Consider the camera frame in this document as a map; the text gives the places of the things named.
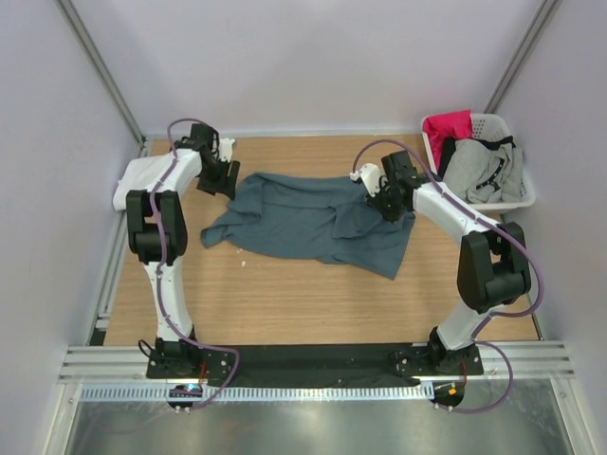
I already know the aluminium corner post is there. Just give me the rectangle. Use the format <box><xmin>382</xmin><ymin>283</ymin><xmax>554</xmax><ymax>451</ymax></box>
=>
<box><xmin>484</xmin><ymin>0</ymin><xmax>562</xmax><ymax>114</ymax></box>
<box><xmin>54</xmin><ymin>0</ymin><xmax>145</xmax><ymax>144</ymax></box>

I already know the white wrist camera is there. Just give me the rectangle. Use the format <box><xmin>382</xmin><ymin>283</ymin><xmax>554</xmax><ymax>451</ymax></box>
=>
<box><xmin>217</xmin><ymin>137</ymin><xmax>236</xmax><ymax>163</ymax></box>
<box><xmin>350</xmin><ymin>163</ymin><xmax>385</xmax><ymax>197</ymax></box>

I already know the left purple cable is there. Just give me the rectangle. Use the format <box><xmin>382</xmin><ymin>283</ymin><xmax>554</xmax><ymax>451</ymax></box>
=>
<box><xmin>149</xmin><ymin>116</ymin><xmax>241</xmax><ymax>411</ymax></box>

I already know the red t-shirt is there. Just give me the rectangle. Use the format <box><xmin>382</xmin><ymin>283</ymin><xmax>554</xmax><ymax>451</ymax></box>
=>
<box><xmin>422</xmin><ymin>110</ymin><xmax>473</xmax><ymax>167</ymax></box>

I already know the left aluminium corner post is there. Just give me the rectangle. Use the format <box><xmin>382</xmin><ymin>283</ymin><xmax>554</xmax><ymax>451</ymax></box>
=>
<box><xmin>54</xmin><ymin>0</ymin><xmax>145</xmax><ymax>144</ymax></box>

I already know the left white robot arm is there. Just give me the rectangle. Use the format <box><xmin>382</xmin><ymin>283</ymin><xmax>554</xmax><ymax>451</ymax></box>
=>
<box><xmin>113</xmin><ymin>118</ymin><xmax>240</xmax><ymax>379</ymax></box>

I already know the white plastic laundry basket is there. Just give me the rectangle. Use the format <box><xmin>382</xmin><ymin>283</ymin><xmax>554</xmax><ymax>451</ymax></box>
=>
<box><xmin>421</xmin><ymin>110</ymin><xmax>535</xmax><ymax>213</ymax></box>

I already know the grey t-shirt black trim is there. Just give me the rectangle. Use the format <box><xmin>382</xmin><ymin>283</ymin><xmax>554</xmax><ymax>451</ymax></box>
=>
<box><xmin>438</xmin><ymin>136</ymin><xmax>524</xmax><ymax>204</ymax></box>

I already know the purple cable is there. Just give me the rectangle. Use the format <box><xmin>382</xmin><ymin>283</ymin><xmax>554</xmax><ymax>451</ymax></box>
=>
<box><xmin>149</xmin><ymin>116</ymin><xmax>241</xmax><ymax>411</ymax></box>
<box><xmin>353</xmin><ymin>138</ymin><xmax>545</xmax><ymax>413</ymax></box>

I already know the blue-grey t-shirt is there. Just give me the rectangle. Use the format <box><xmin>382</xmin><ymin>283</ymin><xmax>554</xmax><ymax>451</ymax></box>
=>
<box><xmin>200</xmin><ymin>173</ymin><xmax>415</xmax><ymax>280</ymax></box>

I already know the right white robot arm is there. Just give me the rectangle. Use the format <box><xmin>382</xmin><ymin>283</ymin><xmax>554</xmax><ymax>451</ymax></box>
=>
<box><xmin>351</xmin><ymin>151</ymin><xmax>531</xmax><ymax>375</ymax></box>

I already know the right aluminium corner post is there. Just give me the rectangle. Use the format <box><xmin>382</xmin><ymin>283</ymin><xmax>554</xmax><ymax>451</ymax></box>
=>
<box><xmin>484</xmin><ymin>0</ymin><xmax>562</xmax><ymax>114</ymax></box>

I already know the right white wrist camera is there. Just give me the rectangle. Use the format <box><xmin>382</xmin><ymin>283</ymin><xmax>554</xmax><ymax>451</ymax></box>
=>
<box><xmin>350</xmin><ymin>163</ymin><xmax>385</xmax><ymax>197</ymax></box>

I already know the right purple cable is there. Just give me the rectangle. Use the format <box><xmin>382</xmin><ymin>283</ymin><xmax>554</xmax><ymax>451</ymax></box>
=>
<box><xmin>353</xmin><ymin>138</ymin><xmax>545</xmax><ymax>413</ymax></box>

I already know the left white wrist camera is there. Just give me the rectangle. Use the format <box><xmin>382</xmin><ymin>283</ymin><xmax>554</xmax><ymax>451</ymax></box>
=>
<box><xmin>217</xmin><ymin>137</ymin><xmax>236</xmax><ymax>163</ymax></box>

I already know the folded white t-shirt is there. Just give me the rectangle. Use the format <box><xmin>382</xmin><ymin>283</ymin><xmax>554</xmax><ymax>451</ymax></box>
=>
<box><xmin>112</xmin><ymin>155</ymin><xmax>173</xmax><ymax>211</ymax></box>

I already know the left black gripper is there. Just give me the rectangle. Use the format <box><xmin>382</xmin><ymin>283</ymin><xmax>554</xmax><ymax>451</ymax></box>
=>
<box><xmin>199</xmin><ymin>156</ymin><xmax>240</xmax><ymax>201</ymax></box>

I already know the white slotted cable duct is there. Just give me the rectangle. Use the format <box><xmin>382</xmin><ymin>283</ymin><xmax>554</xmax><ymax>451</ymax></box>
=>
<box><xmin>81</xmin><ymin>382</ymin><xmax>434</xmax><ymax>404</ymax></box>

